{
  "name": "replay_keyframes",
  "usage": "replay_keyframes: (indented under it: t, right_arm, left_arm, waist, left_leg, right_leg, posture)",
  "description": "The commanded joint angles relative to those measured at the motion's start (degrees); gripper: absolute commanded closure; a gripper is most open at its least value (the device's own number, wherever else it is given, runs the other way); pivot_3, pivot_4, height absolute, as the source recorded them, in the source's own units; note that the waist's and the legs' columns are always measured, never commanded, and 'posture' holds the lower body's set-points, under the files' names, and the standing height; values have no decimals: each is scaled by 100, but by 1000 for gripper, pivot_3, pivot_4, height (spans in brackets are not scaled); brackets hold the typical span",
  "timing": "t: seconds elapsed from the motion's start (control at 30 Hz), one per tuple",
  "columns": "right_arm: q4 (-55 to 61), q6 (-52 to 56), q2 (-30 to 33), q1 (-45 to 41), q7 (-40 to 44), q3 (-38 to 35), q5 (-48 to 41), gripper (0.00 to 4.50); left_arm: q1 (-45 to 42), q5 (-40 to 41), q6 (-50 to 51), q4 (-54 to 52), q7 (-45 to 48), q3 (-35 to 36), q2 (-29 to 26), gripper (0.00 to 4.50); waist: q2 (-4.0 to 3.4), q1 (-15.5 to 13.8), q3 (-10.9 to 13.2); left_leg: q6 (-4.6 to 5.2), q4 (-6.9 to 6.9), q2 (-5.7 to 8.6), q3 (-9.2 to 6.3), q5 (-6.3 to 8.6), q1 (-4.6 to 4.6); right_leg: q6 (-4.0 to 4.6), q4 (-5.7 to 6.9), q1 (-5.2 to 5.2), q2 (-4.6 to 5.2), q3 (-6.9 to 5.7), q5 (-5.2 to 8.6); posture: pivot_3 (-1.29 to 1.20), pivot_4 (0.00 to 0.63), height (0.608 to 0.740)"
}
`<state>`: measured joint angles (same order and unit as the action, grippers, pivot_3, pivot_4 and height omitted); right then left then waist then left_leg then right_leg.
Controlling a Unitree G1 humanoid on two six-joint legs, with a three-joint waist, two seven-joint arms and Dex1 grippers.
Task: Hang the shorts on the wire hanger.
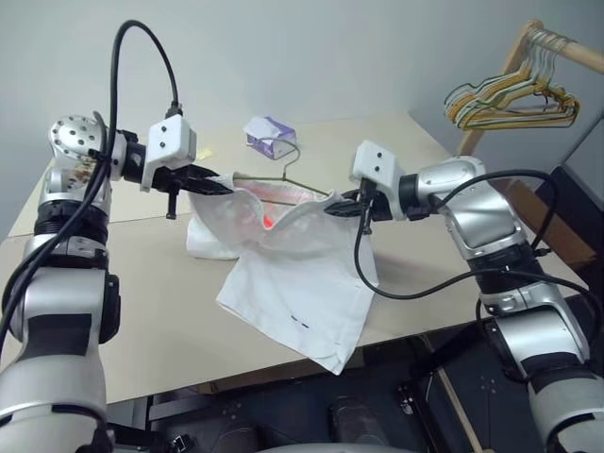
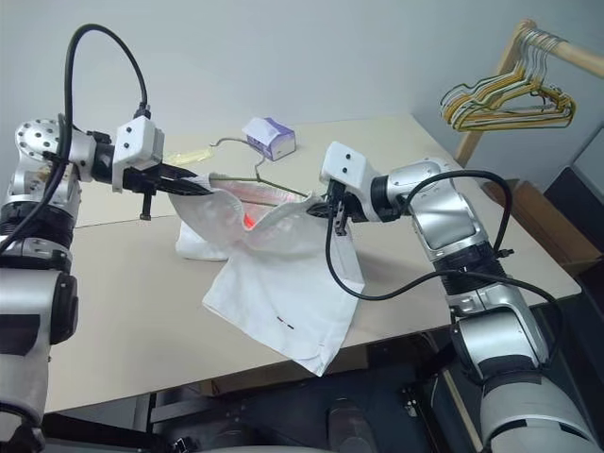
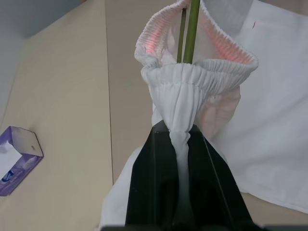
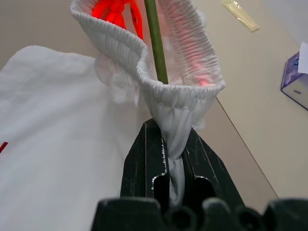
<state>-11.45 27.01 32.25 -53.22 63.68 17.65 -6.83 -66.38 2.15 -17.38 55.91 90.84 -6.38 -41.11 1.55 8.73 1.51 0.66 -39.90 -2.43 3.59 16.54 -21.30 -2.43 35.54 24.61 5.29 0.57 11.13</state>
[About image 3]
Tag white cloth garment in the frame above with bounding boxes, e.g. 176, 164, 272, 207
97, 0, 308, 231

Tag olive green wire hanger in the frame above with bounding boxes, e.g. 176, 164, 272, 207
177, 0, 201, 64

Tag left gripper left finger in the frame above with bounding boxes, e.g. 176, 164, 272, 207
125, 120, 184, 228

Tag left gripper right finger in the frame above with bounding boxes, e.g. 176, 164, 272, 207
185, 127, 254, 228

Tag purple tissue box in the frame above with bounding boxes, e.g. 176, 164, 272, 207
0, 126, 45, 197

